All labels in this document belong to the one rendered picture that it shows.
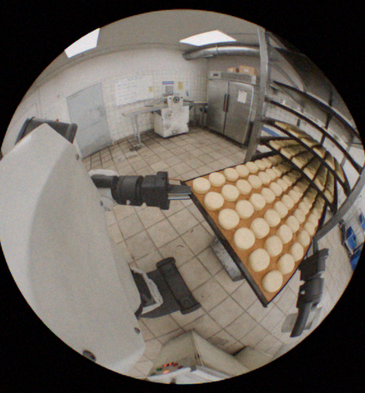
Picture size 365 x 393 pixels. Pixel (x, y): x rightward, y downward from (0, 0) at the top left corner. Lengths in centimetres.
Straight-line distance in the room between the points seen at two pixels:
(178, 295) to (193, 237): 71
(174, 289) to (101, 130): 384
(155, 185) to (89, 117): 367
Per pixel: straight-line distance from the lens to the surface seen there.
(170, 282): 120
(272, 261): 33
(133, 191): 34
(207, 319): 146
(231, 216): 30
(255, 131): 54
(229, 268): 133
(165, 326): 147
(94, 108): 387
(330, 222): 52
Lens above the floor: 139
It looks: 48 degrees down
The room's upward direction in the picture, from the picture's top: straight up
